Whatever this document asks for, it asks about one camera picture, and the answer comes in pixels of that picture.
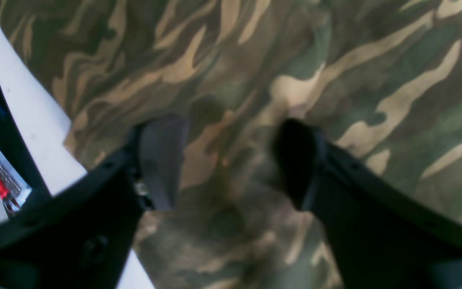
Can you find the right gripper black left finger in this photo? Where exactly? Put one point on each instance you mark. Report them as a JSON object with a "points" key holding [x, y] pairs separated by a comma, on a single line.
{"points": [[82, 238]]}

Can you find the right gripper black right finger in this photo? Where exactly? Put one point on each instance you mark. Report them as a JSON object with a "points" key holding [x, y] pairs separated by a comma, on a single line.
{"points": [[380, 238]]}

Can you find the camouflage T-shirt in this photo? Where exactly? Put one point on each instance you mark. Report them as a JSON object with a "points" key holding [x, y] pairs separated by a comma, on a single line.
{"points": [[381, 78]]}

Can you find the electronics box with red connector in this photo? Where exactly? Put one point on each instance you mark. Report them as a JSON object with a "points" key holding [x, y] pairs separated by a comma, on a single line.
{"points": [[21, 185]]}

